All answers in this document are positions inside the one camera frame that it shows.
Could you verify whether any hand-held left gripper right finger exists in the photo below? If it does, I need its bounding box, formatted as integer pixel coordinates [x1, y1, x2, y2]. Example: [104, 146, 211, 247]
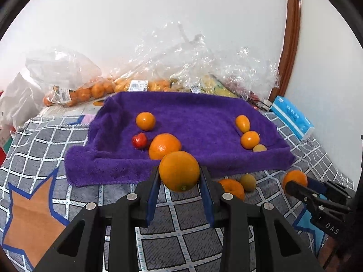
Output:
[199, 166, 325, 272]

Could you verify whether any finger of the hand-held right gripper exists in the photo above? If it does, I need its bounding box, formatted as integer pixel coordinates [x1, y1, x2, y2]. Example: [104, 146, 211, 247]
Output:
[308, 177, 356, 198]
[285, 181, 351, 217]

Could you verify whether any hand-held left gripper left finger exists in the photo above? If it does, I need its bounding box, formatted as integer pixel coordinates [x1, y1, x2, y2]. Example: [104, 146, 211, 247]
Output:
[32, 166, 162, 272]

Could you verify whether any small red fruit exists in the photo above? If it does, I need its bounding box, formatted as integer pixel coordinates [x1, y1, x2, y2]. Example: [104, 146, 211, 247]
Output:
[132, 133, 148, 149]

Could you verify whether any small orange mandarin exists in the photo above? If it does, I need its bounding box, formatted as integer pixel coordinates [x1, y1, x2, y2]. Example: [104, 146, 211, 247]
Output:
[240, 131, 260, 149]

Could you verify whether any purple towel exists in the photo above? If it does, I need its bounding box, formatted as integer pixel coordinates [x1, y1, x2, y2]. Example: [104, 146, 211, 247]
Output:
[65, 91, 295, 187]

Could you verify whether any blue tissue pack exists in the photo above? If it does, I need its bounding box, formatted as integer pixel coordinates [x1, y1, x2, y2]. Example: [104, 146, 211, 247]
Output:
[270, 95, 315, 141]

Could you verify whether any small round mandarin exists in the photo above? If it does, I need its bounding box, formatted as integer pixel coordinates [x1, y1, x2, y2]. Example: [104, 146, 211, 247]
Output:
[135, 112, 156, 131]

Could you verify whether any oval orange kumquat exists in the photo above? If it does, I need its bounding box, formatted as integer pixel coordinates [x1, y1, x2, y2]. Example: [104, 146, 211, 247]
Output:
[235, 115, 251, 134]

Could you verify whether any yellow printed package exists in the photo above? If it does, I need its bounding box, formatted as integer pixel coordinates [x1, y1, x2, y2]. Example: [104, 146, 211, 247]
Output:
[196, 74, 239, 98]

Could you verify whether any labelled bag of oranges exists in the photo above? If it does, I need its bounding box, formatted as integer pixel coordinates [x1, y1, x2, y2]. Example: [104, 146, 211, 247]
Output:
[113, 78, 172, 92]

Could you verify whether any grey checkered star blanket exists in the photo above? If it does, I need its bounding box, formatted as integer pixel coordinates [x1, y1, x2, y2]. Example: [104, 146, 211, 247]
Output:
[0, 110, 355, 272]

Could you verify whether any crumpled clear plastic wrap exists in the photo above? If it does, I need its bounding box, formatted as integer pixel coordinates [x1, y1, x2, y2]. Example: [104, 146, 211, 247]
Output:
[112, 20, 281, 98]

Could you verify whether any clear bag of mandarins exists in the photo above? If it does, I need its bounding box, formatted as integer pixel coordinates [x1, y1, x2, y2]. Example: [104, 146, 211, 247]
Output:
[26, 49, 115, 107]

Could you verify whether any white plastic bag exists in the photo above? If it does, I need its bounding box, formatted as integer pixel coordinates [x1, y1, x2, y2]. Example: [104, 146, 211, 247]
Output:
[0, 72, 44, 128]

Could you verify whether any black cord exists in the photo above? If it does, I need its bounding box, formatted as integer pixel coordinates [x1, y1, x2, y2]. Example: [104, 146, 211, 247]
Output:
[247, 96, 273, 111]

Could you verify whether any brown wooden door frame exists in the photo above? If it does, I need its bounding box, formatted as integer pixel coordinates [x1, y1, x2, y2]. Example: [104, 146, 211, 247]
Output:
[268, 0, 302, 102]

